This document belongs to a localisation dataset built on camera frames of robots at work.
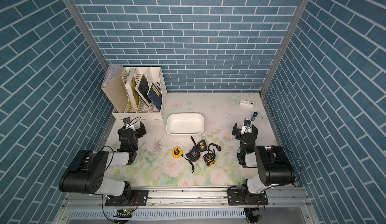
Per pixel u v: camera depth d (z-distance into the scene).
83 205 0.72
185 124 1.03
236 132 0.83
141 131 0.83
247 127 0.76
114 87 0.88
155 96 1.05
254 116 0.99
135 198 0.73
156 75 1.04
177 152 0.87
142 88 1.01
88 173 0.44
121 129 0.84
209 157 0.84
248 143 0.68
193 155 0.85
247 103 1.12
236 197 0.74
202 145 0.89
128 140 0.69
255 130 0.83
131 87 0.90
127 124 0.77
